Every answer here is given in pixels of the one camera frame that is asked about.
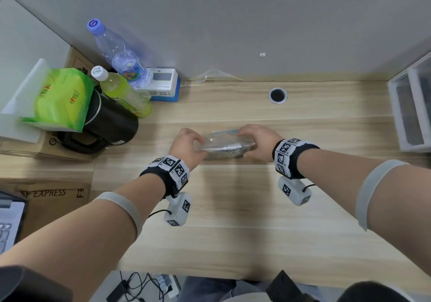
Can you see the person's right hand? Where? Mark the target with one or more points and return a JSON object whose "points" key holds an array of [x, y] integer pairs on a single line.
{"points": [[266, 143]]}

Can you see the clear plastic zip bag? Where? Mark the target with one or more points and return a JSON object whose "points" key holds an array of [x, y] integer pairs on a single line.
{"points": [[225, 142]]}

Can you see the pile of silver paper clips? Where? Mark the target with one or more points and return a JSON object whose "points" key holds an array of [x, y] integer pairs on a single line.
{"points": [[229, 151]]}

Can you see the brown box with circle logo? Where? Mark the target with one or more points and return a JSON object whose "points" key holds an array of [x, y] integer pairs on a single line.
{"points": [[50, 148]]}

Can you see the person's dark left sleeve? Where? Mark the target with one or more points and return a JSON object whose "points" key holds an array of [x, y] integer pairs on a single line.
{"points": [[30, 285]]}

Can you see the black right wristband with markers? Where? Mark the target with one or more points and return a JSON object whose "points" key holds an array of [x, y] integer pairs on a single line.
{"points": [[299, 160]]}

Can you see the white sheet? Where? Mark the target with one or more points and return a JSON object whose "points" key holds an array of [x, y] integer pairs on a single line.
{"points": [[27, 89]]}

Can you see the grey laptop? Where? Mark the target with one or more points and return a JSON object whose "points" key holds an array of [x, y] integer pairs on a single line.
{"points": [[10, 224]]}

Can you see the white right wrist camera block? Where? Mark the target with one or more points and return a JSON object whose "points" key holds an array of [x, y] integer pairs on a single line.
{"points": [[296, 192]]}

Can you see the black left wristband with markers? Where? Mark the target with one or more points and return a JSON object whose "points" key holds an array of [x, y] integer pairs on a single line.
{"points": [[158, 174]]}

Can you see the crumpled clear plastic wrap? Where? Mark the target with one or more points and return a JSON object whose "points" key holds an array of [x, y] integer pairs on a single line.
{"points": [[215, 76]]}

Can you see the person's left forearm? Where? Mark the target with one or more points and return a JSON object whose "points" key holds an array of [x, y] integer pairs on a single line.
{"points": [[67, 244]]}

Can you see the white power strip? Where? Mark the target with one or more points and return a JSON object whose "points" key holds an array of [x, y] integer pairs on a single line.
{"points": [[168, 285]]}

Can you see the black kettle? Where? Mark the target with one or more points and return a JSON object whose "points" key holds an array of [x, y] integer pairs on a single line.
{"points": [[111, 119]]}

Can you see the brown cardboard box black print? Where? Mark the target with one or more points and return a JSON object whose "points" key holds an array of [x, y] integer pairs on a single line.
{"points": [[50, 210]]}

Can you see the person's dark sleeve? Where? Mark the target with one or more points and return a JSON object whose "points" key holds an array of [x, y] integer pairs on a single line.
{"points": [[370, 293], [30, 285]]}

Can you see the black wristband with markers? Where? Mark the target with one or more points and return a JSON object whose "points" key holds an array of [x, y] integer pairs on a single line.
{"points": [[158, 174], [299, 160]]}

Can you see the green tissue pack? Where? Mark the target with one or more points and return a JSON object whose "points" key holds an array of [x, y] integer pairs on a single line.
{"points": [[60, 99]]}

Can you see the yellow-green drink bottle white cap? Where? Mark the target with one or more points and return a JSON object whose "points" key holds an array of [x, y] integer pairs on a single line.
{"points": [[124, 92]]}

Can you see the white left wrist camera block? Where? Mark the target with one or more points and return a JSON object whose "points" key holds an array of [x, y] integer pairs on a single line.
{"points": [[178, 209]]}

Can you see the white wrist camera block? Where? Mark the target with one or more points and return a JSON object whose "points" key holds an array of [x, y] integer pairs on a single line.
{"points": [[296, 192], [178, 209]]}

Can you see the white and blue box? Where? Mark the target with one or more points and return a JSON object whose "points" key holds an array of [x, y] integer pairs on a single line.
{"points": [[165, 86]]}

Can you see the light wooden table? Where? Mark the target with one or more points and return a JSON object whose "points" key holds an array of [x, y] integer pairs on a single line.
{"points": [[252, 227]]}

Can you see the black power adapter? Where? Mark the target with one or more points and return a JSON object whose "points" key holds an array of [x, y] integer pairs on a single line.
{"points": [[119, 290]]}

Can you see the person's dark right sleeve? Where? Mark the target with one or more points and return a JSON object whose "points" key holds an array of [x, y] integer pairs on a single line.
{"points": [[370, 293]]}

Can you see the person's right forearm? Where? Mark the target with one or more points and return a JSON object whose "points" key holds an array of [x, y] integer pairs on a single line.
{"points": [[387, 204]]}

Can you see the large white cabinet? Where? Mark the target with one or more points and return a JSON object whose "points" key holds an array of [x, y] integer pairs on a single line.
{"points": [[27, 42]]}

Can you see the brown printed carton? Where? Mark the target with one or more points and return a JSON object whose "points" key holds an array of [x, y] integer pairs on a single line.
{"points": [[77, 60]]}

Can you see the person's left hand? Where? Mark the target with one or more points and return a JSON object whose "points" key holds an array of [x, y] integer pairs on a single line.
{"points": [[185, 150]]}

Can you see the clear water bottle purple cap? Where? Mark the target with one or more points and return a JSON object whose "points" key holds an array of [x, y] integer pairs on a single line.
{"points": [[121, 55]]}

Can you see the white drawer organizer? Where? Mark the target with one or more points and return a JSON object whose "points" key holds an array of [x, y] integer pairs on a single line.
{"points": [[394, 103]]}

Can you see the black office chair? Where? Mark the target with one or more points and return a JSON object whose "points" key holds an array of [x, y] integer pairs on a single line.
{"points": [[283, 288]]}

